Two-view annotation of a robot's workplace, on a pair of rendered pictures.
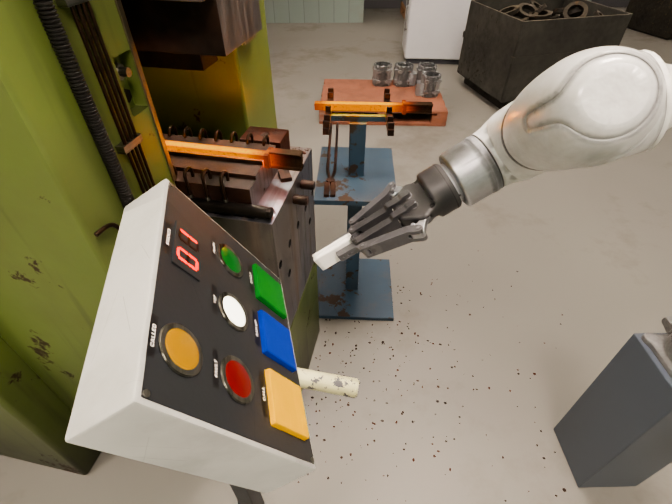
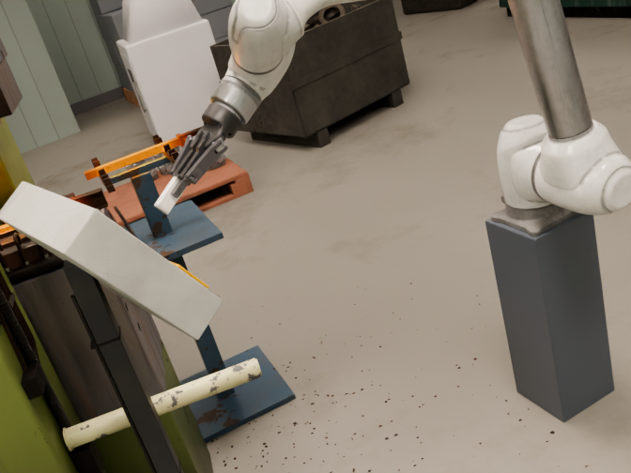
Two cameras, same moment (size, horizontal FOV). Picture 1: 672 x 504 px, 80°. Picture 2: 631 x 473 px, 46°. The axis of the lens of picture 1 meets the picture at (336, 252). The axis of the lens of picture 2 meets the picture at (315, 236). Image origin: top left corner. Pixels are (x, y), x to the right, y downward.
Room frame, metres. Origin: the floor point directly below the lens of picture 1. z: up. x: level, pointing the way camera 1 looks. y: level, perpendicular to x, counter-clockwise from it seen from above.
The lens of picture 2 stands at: (-0.93, 0.23, 1.53)
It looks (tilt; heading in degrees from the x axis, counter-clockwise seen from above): 24 degrees down; 341
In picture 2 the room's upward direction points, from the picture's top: 17 degrees counter-clockwise
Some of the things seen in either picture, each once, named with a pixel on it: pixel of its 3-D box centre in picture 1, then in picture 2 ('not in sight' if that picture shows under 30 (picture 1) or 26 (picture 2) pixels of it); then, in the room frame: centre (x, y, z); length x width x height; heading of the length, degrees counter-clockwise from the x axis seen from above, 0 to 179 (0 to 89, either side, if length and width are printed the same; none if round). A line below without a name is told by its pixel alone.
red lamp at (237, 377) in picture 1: (237, 379); not in sight; (0.24, 0.11, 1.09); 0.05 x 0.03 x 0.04; 168
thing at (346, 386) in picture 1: (269, 371); (164, 402); (0.52, 0.16, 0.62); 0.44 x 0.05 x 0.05; 78
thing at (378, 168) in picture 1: (356, 173); (163, 235); (1.37, -0.08, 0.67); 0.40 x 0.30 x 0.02; 177
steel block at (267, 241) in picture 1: (214, 231); (31, 338); (0.98, 0.39, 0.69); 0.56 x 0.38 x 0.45; 78
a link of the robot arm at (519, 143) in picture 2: not in sight; (530, 159); (0.55, -0.92, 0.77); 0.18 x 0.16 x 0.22; 179
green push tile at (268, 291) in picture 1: (267, 292); not in sight; (0.44, 0.11, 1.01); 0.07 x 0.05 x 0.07; 13
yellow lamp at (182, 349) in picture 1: (181, 349); not in sight; (0.23, 0.15, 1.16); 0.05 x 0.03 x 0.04; 168
